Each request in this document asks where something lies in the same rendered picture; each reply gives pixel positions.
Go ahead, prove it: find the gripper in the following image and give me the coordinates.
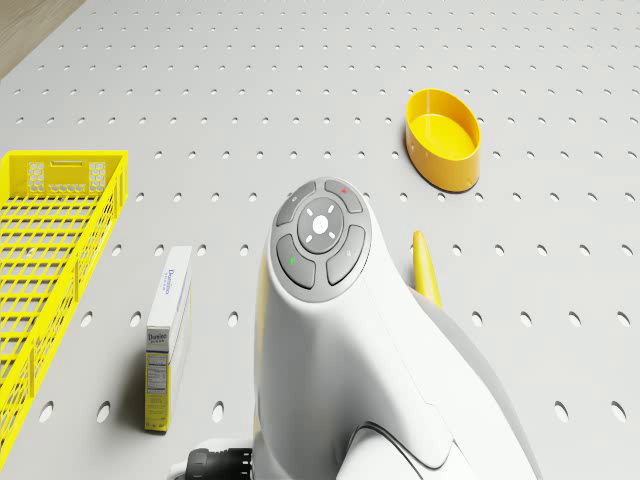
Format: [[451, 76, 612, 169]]
[[166, 433, 257, 480]]

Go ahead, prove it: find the yellow basket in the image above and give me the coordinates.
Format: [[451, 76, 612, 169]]
[[0, 148, 130, 454]]

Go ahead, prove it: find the banana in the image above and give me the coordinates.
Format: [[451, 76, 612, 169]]
[[410, 229, 444, 312]]

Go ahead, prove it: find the yellow bowl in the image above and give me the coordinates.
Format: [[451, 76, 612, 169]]
[[404, 88, 483, 192]]

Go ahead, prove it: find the white and yellow carton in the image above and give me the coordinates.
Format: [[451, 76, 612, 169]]
[[143, 244, 194, 433]]

